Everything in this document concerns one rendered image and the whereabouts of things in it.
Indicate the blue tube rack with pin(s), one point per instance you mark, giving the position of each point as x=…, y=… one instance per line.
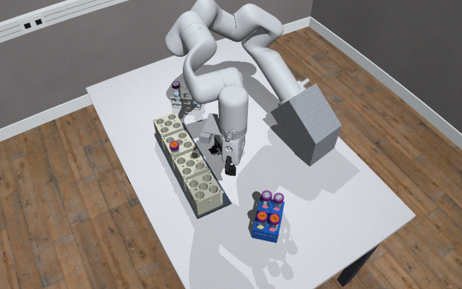
x=265, y=233

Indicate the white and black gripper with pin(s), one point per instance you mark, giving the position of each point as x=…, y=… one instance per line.
x=232, y=153

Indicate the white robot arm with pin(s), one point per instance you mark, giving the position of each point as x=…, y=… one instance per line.
x=256, y=29

